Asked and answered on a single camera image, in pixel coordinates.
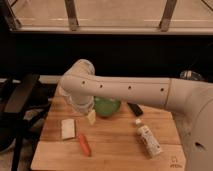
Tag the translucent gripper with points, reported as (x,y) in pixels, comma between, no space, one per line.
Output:
(91,117)

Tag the white sponge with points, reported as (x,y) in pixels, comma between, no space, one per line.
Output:
(67,129)

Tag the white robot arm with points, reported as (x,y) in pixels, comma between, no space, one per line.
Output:
(80,85)

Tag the green ceramic bowl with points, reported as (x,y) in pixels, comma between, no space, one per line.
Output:
(106,107)

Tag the orange carrot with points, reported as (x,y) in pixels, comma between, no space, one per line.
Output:
(84,144)

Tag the wooden cutting board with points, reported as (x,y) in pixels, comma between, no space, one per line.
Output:
(113,142)

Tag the black phone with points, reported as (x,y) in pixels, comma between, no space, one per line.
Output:
(136,109)

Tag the white plastic bottle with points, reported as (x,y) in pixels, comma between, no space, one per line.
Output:
(145,134)

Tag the black chair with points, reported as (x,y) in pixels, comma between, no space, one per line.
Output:
(21,106)

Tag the round metal dish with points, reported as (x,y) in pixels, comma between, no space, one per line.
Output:
(191,75)

